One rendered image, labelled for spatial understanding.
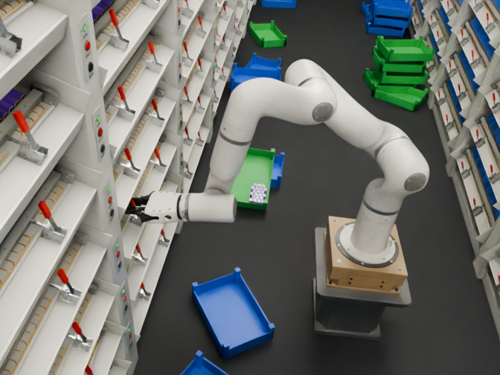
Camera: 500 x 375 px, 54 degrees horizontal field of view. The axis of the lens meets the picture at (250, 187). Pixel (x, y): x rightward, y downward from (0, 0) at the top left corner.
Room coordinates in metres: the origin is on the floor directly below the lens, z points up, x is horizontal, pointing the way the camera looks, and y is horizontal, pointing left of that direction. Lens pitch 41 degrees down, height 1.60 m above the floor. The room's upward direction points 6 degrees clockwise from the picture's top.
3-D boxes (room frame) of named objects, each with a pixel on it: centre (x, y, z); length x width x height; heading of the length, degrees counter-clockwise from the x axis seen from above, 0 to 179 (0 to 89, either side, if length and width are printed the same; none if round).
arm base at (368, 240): (1.18, -0.42, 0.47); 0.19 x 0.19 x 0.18
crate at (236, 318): (1.09, 0.02, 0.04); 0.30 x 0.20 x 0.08; 31
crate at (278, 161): (1.98, -0.01, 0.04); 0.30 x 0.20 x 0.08; 87
